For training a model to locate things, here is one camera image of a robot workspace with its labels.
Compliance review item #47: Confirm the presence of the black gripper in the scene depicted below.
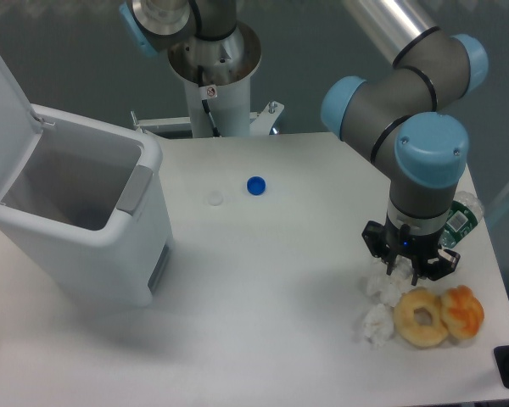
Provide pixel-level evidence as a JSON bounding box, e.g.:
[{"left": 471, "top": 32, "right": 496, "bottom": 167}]
[{"left": 361, "top": 216, "right": 461, "bottom": 286}]

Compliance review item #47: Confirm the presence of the black cable on pedestal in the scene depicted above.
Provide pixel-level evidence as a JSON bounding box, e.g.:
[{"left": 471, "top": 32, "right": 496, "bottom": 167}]
[{"left": 197, "top": 65, "right": 221, "bottom": 137}]

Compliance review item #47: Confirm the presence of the small crumpled white tissue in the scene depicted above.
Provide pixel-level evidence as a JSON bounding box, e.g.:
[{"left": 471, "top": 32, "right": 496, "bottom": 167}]
[{"left": 362, "top": 304, "right": 394, "bottom": 348}]

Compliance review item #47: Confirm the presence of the white metal frame bracket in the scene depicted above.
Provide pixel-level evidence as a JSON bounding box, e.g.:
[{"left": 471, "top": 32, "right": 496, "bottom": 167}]
[{"left": 130, "top": 101, "right": 285, "bottom": 138}]

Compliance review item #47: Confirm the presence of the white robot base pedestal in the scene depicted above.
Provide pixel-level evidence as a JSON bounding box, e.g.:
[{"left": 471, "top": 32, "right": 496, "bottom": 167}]
[{"left": 168, "top": 22, "right": 261, "bottom": 138}]

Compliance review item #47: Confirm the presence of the clear green-label plastic bottle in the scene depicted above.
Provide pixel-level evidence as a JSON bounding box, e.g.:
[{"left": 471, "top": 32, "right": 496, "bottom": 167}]
[{"left": 439, "top": 191, "right": 484, "bottom": 248}]

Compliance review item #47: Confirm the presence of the plain ring donut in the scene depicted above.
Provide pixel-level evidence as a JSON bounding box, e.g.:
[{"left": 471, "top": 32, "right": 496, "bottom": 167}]
[{"left": 393, "top": 288, "right": 449, "bottom": 348}]

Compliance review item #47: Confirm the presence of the large crumpled white tissue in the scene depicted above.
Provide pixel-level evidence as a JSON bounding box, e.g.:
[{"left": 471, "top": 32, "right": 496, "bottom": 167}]
[{"left": 364, "top": 257, "right": 412, "bottom": 308}]

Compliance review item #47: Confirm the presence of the white trash can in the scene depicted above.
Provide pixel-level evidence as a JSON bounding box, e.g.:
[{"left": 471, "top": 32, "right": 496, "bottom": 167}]
[{"left": 0, "top": 106, "right": 173, "bottom": 306}]

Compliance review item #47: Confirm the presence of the blue bottle cap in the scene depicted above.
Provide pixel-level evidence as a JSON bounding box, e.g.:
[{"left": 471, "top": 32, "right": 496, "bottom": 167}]
[{"left": 246, "top": 176, "right": 266, "bottom": 196}]

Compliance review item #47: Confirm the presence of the white bottle cap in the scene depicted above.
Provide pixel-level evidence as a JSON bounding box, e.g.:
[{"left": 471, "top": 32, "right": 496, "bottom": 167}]
[{"left": 207, "top": 191, "right": 224, "bottom": 207}]

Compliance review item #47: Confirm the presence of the orange glazed twisted pastry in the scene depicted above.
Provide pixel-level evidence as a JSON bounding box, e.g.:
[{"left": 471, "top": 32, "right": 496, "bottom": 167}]
[{"left": 440, "top": 285, "right": 484, "bottom": 340}]

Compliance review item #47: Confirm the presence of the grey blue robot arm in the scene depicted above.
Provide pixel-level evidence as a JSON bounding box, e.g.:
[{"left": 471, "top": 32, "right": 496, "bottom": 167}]
[{"left": 120, "top": 1, "right": 489, "bottom": 281}]

